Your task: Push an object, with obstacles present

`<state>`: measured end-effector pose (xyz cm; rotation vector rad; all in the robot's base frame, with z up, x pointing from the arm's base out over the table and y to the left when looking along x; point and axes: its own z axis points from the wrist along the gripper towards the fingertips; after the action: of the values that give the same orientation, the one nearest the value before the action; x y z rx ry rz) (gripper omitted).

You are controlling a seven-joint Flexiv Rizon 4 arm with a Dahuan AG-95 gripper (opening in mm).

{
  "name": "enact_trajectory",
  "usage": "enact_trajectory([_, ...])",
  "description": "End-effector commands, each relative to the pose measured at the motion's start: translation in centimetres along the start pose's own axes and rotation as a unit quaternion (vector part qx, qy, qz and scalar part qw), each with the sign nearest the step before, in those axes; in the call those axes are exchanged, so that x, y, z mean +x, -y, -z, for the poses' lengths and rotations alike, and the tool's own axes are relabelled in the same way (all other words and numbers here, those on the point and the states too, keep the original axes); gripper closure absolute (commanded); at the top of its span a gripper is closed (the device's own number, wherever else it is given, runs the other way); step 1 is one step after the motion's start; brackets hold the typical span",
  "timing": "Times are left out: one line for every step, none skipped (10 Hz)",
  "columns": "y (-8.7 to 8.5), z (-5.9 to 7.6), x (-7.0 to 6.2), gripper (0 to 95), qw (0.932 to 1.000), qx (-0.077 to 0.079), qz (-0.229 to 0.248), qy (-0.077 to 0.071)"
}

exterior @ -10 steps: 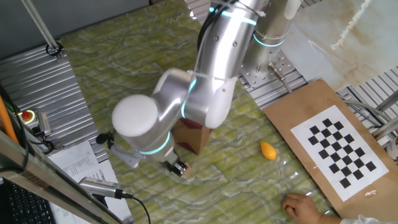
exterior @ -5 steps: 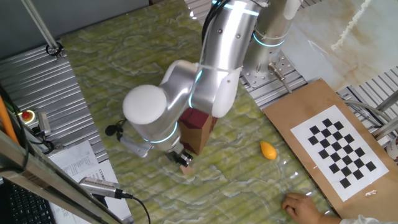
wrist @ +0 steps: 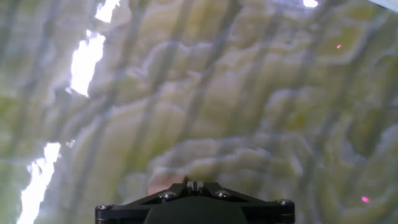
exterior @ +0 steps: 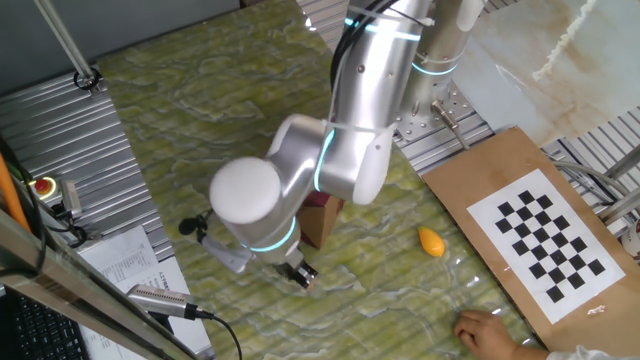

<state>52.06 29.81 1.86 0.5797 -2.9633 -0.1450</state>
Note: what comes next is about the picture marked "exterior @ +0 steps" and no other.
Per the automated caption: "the aluminium frame pole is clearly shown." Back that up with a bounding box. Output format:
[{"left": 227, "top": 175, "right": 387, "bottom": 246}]
[{"left": 33, "top": 0, "right": 99, "bottom": 89}]

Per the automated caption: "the orange cable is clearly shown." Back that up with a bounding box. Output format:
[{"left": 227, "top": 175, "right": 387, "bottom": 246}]
[{"left": 0, "top": 152, "right": 32, "bottom": 232}]

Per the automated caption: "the grey hose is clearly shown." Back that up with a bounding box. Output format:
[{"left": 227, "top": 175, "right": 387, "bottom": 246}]
[{"left": 549, "top": 158, "right": 632, "bottom": 201}]

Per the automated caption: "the black cable connector plug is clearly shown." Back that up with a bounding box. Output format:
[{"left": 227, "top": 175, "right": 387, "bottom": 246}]
[{"left": 178, "top": 215, "right": 210, "bottom": 244}]

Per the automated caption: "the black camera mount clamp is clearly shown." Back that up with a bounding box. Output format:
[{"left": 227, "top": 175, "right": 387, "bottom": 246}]
[{"left": 147, "top": 309, "right": 176, "bottom": 335}]

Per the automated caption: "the silver depth camera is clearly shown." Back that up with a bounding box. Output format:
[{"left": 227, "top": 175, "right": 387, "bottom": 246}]
[{"left": 125, "top": 283, "right": 197, "bottom": 321}]

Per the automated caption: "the green marble pattern mat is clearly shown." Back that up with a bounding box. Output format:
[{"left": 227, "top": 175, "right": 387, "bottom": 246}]
[{"left": 97, "top": 0, "right": 546, "bottom": 360}]

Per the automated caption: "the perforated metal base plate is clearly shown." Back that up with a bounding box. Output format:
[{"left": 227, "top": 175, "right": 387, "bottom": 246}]
[{"left": 393, "top": 79, "right": 494, "bottom": 143}]

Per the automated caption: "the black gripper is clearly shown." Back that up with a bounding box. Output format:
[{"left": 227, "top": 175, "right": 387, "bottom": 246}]
[{"left": 273, "top": 258, "right": 320, "bottom": 290}]

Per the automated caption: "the brown cardboard board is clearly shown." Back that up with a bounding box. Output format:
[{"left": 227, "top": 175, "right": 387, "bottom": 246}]
[{"left": 421, "top": 125, "right": 640, "bottom": 360}]

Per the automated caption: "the black camera cable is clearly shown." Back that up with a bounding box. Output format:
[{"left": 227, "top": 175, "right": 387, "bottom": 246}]
[{"left": 184, "top": 304, "right": 245, "bottom": 360}]

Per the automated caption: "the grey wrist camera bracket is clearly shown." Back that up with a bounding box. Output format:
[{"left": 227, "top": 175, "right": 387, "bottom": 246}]
[{"left": 199, "top": 233, "right": 253, "bottom": 275}]

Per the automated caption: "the checkerboard calibration sheet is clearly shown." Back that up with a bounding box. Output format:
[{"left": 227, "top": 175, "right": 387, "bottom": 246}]
[{"left": 466, "top": 168, "right": 627, "bottom": 325}]

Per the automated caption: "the yellow toy mango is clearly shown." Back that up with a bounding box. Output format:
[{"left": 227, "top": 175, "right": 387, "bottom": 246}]
[{"left": 417, "top": 225, "right": 446, "bottom": 258}]

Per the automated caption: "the white red round object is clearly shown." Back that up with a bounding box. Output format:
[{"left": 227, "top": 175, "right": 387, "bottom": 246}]
[{"left": 619, "top": 218, "right": 640, "bottom": 262}]

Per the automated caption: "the maroon brown paper bag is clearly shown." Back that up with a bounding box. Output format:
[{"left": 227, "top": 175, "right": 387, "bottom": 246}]
[{"left": 297, "top": 190, "right": 346, "bottom": 250}]

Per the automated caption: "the black cable loop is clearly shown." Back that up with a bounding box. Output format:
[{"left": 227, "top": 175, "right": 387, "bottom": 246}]
[{"left": 47, "top": 199, "right": 90, "bottom": 250}]

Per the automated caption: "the metal frame bar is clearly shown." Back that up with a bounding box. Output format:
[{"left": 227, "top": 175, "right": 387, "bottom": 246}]
[{"left": 0, "top": 207, "right": 201, "bottom": 360}]

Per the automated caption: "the printed white paper sheet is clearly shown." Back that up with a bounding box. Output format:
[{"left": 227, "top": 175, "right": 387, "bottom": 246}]
[
  {"left": 79, "top": 257, "right": 214, "bottom": 360},
  {"left": 78, "top": 224, "right": 161, "bottom": 291}
]

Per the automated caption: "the grey metal connector box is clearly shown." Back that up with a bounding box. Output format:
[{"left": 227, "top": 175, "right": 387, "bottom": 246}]
[{"left": 58, "top": 178, "right": 84, "bottom": 220}]

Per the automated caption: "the beige marble pattern sheet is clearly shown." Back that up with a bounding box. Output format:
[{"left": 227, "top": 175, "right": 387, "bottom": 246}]
[{"left": 449, "top": 0, "right": 640, "bottom": 147}]

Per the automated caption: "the red emergency stop button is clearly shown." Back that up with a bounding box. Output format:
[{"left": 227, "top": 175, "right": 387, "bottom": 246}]
[{"left": 27, "top": 175, "right": 60, "bottom": 202}]

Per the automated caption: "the person's bare hand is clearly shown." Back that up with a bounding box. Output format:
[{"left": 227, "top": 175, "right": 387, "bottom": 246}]
[{"left": 452, "top": 309, "right": 521, "bottom": 360}]

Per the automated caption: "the black pole base ring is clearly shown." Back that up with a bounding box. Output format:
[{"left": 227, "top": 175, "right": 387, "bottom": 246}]
[{"left": 73, "top": 67, "right": 104, "bottom": 93}]

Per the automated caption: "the black keyboard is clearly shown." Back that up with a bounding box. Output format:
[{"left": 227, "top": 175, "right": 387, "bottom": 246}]
[{"left": 4, "top": 287, "right": 91, "bottom": 360}]

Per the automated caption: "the metal connector rod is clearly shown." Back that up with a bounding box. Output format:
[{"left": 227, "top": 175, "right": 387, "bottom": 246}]
[{"left": 430, "top": 99, "right": 471, "bottom": 151}]

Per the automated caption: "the aluminium profile bar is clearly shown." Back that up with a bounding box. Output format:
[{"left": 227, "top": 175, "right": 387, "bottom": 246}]
[
  {"left": 597, "top": 187, "right": 640, "bottom": 225},
  {"left": 602, "top": 144, "right": 640, "bottom": 181}
]

